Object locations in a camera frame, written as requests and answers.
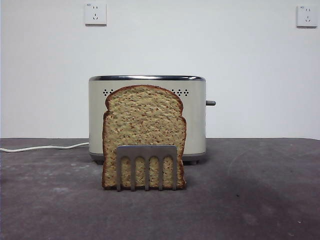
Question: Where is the brown wholemeal bread slice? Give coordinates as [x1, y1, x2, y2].
[101, 84, 188, 191]

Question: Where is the shiny metal bread rack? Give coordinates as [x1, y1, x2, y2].
[115, 145, 179, 192]

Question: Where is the cream steel two-slot toaster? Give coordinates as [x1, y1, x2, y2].
[88, 74, 208, 166]

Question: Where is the white wall socket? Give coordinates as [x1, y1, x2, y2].
[296, 5, 318, 28]
[84, 2, 108, 26]

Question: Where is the white power cable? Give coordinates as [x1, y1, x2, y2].
[0, 141, 90, 153]

